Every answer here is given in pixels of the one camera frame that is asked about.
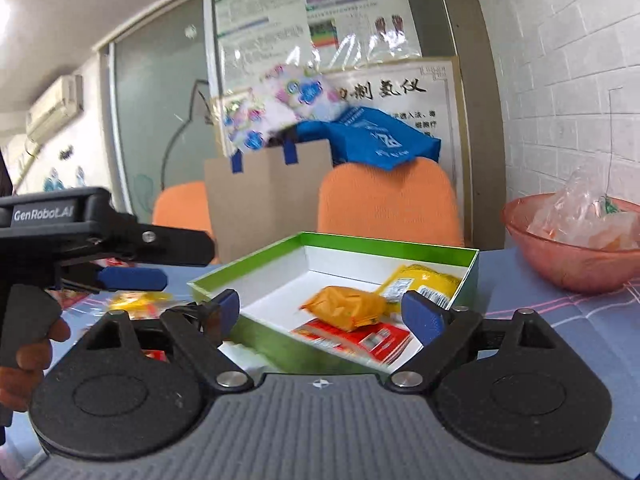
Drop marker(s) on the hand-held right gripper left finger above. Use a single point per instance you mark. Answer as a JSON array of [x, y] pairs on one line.
[[227, 310]]

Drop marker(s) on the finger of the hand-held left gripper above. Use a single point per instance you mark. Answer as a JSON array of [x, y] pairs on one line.
[[132, 279], [175, 247]]

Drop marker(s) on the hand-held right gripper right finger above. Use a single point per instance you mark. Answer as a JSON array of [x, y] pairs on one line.
[[422, 317]]

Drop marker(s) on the green cardboard box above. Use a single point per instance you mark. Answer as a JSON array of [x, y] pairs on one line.
[[280, 285]]

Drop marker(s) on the red snack packet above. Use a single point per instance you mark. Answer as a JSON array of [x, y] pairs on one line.
[[72, 299], [360, 342]]

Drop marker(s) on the orange snack packet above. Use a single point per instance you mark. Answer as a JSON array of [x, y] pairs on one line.
[[345, 307]]

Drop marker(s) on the person's left hand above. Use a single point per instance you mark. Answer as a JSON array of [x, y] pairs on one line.
[[25, 385]]

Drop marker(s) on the crinkled yellow snack packet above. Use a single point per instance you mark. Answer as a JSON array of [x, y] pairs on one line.
[[140, 302]]

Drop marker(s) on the orange chair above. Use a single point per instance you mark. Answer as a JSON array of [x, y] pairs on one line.
[[390, 205], [180, 210]]

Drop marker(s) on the white snack packet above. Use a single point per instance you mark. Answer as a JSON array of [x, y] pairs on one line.
[[240, 356]]

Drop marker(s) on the brown cardboard sheet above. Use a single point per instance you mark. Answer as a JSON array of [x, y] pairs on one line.
[[270, 200]]

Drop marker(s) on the white air conditioner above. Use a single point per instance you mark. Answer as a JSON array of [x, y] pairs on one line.
[[52, 107]]

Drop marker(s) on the blue tablecloth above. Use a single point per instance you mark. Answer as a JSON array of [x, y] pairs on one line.
[[560, 320]]

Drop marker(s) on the blue fabric bag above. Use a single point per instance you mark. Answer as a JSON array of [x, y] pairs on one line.
[[380, 140]]

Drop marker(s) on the floral printed pack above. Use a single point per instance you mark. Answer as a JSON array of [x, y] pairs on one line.
[[285, 100]]

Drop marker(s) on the clear plastic bag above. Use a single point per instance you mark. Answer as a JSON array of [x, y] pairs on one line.
[[580, 215]]

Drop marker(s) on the white sign board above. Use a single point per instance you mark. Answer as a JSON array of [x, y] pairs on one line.
[[440, 110]]

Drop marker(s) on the blue wall stickers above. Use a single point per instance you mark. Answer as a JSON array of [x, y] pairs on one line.
[[62, 170]]

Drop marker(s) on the wall poster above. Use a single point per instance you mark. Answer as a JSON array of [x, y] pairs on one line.
[[280, 15]]

